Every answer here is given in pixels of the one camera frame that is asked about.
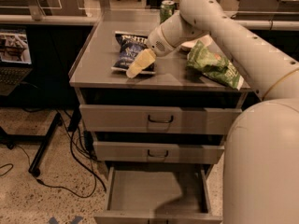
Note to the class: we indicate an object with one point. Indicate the top grey drawer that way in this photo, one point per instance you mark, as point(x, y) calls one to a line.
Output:
point(157, 119)

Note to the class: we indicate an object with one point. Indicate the middle grey drawer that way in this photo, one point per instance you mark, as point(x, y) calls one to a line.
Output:
point(153, 152)

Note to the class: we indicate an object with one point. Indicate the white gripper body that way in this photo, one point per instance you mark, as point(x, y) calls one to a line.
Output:
point(156, 43)

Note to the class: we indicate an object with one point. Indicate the green soda can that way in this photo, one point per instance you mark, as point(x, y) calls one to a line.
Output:
point(167, 9)

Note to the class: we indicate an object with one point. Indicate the grey metal drawer cabinet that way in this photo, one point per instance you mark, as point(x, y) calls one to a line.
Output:
point(173, 84)

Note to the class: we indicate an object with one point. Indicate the bottom grey open drawer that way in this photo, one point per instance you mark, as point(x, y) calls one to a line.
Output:
point(157, 194)

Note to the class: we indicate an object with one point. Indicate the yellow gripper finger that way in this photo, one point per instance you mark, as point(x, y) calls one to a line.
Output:
point(144, 59)

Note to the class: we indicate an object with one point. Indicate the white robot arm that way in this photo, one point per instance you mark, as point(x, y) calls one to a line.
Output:
point(261, 156)

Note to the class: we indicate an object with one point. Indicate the green chip bag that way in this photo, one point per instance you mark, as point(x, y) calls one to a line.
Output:
point(214, 66)

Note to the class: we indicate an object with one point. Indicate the black laptop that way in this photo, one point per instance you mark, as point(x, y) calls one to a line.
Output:
point(15, 59)

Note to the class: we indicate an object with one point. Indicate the white paper bowl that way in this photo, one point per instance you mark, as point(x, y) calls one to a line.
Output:
point(206, 40)

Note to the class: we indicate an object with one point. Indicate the black laptop stand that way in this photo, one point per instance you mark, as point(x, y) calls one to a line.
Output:
point(11, 140)

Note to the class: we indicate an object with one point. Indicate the blue chip bag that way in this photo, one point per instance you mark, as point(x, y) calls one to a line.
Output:
point(130, 46)

